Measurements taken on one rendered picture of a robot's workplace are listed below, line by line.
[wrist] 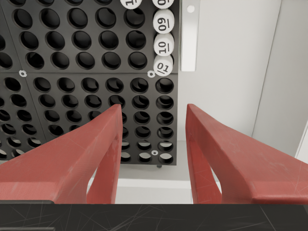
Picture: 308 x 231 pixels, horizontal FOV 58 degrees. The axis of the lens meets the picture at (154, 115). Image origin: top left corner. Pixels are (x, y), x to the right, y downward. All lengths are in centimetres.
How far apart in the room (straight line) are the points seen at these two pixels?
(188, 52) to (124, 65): 7
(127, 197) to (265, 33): 36
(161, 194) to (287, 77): 33
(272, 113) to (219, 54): 7
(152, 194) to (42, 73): 34
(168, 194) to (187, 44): 31
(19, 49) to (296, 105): 19
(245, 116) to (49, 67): 19
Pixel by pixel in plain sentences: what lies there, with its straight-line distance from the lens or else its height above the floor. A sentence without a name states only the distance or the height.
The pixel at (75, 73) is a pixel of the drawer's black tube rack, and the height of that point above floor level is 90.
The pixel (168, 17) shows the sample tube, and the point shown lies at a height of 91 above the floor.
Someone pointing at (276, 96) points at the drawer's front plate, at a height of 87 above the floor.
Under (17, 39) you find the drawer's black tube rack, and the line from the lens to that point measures 21.
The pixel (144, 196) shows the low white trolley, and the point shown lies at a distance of 51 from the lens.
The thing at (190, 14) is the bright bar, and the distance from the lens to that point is 23.
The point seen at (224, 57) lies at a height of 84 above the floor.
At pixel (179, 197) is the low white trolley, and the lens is 50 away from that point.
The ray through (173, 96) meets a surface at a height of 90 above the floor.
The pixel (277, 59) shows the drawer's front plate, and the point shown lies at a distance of 25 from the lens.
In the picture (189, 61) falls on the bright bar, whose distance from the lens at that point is 25.
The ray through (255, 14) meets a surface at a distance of 25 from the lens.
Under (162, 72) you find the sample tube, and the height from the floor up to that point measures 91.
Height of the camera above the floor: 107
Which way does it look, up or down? 54 degrees down
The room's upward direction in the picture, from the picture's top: 173 degrees counter-clockwise
